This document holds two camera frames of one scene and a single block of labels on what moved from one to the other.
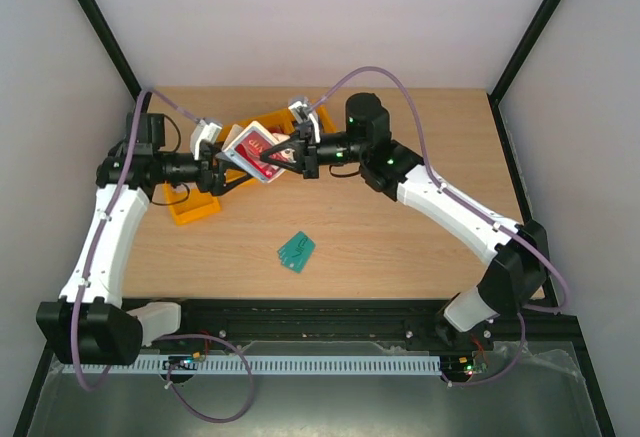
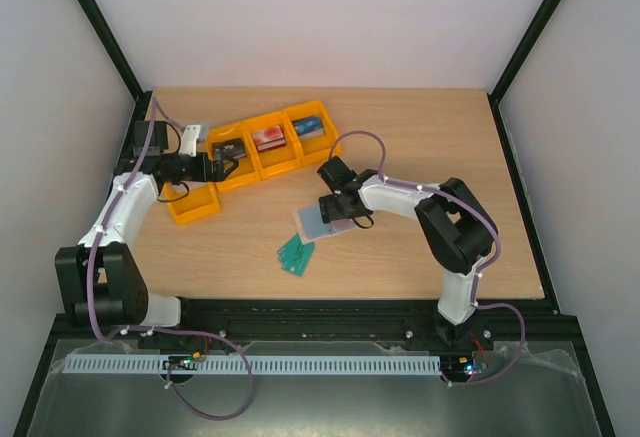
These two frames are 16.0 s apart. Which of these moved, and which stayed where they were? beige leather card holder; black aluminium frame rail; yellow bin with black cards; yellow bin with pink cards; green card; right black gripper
Moved: yellow bin with black cards; beige leather card holder; right black gripper
Stayed: green card; yellow bin with pink cards; black aluminium frame rail
